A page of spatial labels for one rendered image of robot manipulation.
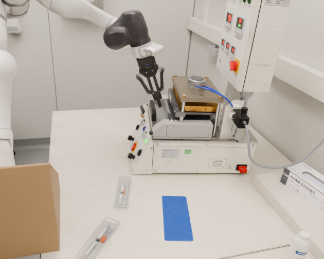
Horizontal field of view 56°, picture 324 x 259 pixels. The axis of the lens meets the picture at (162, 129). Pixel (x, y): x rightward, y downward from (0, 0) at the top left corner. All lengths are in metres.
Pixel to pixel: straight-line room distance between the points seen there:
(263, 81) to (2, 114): 0.94
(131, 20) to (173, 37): 1.62
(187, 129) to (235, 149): 0.24
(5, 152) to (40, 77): 1.77
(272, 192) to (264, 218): 0.12
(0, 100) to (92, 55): 1.71
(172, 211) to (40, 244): 0.47
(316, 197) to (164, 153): 0.61
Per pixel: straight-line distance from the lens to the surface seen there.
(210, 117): 1.35
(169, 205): 1.21
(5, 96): 1.09
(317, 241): 1.19
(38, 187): 0.90
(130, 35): 1.23
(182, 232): 1.12
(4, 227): 1.00
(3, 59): 1.06
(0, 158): 1.04
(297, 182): 1.34
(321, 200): 1.29
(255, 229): 1.20
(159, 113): 1.39
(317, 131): 1.55
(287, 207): 1.27
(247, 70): 1.22
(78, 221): 1.15
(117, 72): 2.78
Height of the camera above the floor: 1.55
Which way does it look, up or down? 28 degrees down
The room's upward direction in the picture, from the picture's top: 5 degrees clockwise
